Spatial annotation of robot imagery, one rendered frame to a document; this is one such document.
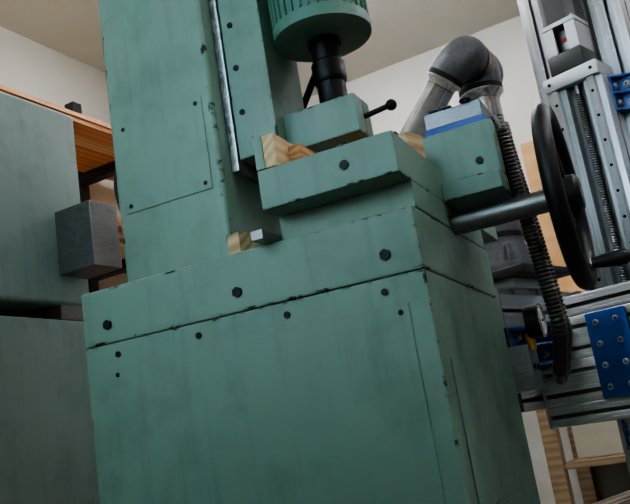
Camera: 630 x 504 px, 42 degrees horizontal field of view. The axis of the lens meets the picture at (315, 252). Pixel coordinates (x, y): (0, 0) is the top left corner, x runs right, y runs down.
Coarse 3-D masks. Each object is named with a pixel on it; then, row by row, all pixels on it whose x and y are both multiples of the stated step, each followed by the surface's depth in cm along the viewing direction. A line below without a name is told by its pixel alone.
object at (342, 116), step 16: (352, 96) 137; (304, 112) 141; (320, 112) 139; (336, 112) 138; (352, 112) 137; (288, 128) 142; (304, 128) 140; (320, 128) 139; (336, 128) 138; (352, 128) 136; (368, 128) 140; (304, 144) 140; (320, 144) 139; (336, 144) 140
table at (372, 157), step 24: (360, 144) 111; (384, 144) 110; (408, 144) 116; (288, 168) 116; (312, 168) 114; (336, 168) 112; (360, 168) 111; (384, 168) 109; (408, 168) 113; (432, 168) 126; (264, 192) 117; (288, 192) 115; (312, 192) 113; (336, 192) 113; (360, 192) 115; (432, 192) 122; (456, 192) 126; (480, 192) 125; (504, 192) 127
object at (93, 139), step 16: (16, 96) 323; (32, 96) 329; (64, 112) 344; (80, 112) 422; (80, 128) 357; (96, 128) 360; (80, 144) 374; (96, 144) 377; (112, 144) 380; (80, 160) 393; (96, 160) 396; (112, 160) 399; (80, 176) 409; (96, 176) 404; (112, 176) 406; (80, 192) 408; (112, 272) 390; (96, 288) 400
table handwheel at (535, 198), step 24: (552, 120) 125; (552, 144) 112; (552, 168) 110; (552, 192) 110; (576, 192) 120; (456, 216) 128; (480, 216) 127; (504, 216) 125; (528, 216) 125; (552, 216) 111; (576, 216) 133; (576, 240) 111; (576, 264) 113
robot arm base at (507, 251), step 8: (504, 232) 189; (512, 232) 190; (520, 232) 192; (504, 240) 189; (512, 240) 189; (520, 240) 190; (488, 248) 189; (496, 248) 188; (504, 248) 188; (512, 248) 188; (520, 248) 188; (488, 256) 189; (496, 256) 187; (504, 256) 187; (512, 256) 187; (520, 256) 187; (528, 256) 188; (496, 264) 187; (504, 264) 186; (512, 264) 186
